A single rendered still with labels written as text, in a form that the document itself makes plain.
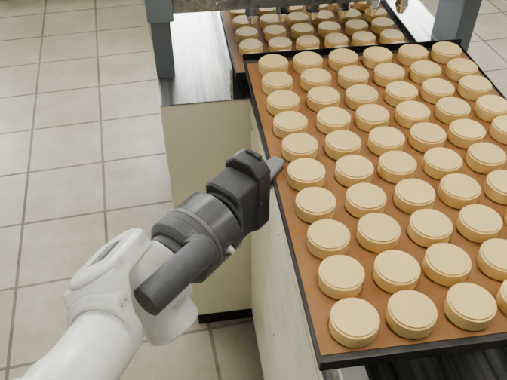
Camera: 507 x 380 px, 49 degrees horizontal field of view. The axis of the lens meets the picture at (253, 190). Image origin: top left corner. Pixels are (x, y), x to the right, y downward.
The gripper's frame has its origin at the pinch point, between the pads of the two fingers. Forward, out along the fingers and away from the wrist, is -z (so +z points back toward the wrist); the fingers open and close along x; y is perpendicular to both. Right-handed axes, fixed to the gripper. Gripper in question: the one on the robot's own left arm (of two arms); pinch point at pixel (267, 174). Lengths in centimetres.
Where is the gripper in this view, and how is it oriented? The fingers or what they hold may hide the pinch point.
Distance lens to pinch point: 75.2
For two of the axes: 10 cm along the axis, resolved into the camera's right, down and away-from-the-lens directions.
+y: -8.0, -4.1, 4.4
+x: 0.0, -7.3, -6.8
